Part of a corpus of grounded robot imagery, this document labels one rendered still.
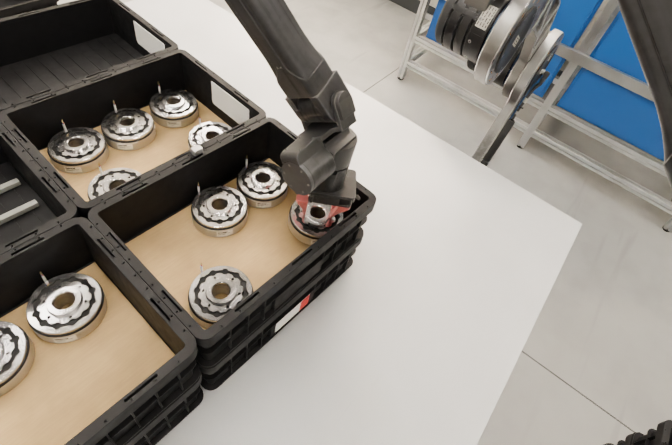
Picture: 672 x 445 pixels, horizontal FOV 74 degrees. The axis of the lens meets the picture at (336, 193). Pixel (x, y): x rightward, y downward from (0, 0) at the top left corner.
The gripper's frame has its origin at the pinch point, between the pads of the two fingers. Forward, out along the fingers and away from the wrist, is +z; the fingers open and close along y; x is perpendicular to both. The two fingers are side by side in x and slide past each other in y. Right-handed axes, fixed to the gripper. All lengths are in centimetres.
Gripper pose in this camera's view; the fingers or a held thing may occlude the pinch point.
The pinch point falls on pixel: (318, 211)
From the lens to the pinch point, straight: 83.4
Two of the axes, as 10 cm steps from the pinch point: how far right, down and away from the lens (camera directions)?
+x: 0.4, -7.7, 6.4
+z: -2.0, 6.2, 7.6
